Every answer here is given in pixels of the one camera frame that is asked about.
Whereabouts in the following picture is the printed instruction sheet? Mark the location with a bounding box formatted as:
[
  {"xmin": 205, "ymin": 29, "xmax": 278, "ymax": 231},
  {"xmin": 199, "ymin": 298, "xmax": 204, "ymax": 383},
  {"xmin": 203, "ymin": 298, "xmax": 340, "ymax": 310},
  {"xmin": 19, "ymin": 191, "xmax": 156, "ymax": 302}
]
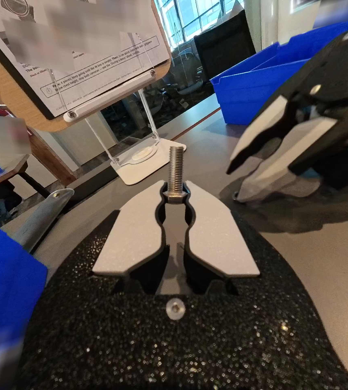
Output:
[{"xmin": 0, "ymin": 0, "xmax": 170, "ymax": 118}]

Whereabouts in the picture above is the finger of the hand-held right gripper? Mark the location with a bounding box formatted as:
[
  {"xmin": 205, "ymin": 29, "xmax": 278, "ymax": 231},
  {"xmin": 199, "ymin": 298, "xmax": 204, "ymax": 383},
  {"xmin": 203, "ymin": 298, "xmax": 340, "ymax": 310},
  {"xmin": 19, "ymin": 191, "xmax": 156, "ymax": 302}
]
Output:
[
  {"xmin": 226, "ymin": 94, "xmax": 298, "ymax": 175},
  {"xmin": 236, "ymin": 117, "xmax": 338, "ymax": 204}
]

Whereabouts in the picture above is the black office chair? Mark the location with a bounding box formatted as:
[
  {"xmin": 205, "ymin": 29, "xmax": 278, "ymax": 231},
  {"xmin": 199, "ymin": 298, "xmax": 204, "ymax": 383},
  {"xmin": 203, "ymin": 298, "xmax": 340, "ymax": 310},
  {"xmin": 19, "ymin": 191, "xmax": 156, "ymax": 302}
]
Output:
[{"xmin": 194, "ymin": 9, "xmax": 257, "ymax": 83}]

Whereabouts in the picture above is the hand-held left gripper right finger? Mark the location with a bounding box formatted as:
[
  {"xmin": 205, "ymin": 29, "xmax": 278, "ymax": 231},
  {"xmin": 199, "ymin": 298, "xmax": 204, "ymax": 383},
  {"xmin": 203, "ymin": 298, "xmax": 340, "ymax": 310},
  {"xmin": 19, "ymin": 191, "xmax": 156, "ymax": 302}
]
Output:
[{"xmin": 184, "ymin": 180, "xmax": 260, "ymax": 278}]

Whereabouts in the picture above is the instruction sheet on wooden stand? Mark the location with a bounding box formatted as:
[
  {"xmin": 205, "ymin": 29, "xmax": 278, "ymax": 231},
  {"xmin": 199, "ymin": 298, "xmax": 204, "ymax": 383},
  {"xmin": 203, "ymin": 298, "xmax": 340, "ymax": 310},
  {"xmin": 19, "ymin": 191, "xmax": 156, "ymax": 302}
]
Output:
[{"xmin": 0, "ymin": 0, "xmax": 187, "ymax": 185}]

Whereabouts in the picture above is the wood-edged desk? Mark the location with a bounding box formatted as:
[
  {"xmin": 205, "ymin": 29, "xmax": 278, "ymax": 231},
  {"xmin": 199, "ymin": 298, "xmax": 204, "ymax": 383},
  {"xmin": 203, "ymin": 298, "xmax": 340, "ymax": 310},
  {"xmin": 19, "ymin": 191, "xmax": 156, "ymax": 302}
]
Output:
[{"xmin": 0, "ymin": 153, "xmax": 51, "ymax": 198}]

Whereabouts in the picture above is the wooden support post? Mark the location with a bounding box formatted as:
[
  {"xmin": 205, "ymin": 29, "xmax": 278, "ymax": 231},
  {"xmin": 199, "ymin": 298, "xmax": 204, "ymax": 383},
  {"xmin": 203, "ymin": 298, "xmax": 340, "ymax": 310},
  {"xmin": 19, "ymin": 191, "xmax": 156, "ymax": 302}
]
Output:
[{"xmin": 28, "ymin": 126, "xmax": 81, "ymax": 186}]

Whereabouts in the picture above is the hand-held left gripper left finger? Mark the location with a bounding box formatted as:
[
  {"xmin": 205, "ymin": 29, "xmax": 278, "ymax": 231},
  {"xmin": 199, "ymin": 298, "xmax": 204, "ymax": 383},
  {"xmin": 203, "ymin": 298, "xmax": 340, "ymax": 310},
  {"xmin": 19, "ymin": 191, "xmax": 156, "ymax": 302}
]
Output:
[{"xmin": 92, "ymin": 180, "xmax": 166, "ymax": 278}]

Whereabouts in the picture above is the steel hex bolt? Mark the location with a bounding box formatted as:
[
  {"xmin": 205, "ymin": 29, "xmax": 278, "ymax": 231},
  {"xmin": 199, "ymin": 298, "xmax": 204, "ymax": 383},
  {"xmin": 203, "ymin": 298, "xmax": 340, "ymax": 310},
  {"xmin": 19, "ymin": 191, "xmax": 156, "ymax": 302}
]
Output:
[{"xmin": 163, "ymin": 146, "xmax": 190, "ymax": 205}]

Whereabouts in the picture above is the paned window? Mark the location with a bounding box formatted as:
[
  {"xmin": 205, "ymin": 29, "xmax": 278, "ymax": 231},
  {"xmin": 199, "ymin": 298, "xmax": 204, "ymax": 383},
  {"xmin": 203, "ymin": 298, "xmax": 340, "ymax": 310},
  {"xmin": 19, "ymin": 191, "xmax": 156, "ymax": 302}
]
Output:
[{"xmin": 156, "ymin": 0, "xmax": 244, "ymax": 52}]

